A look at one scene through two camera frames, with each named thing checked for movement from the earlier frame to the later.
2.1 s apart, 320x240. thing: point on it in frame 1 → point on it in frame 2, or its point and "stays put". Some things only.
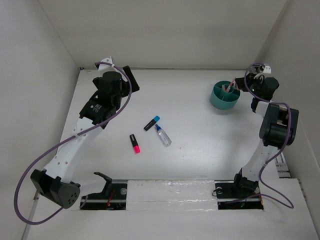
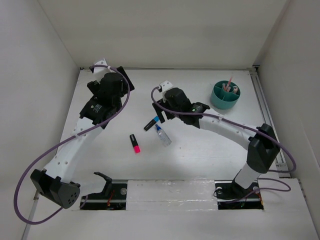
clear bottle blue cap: [165, 139] stays put
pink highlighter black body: [135, 143] stays put
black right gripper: [250, 78] → [160, 112]
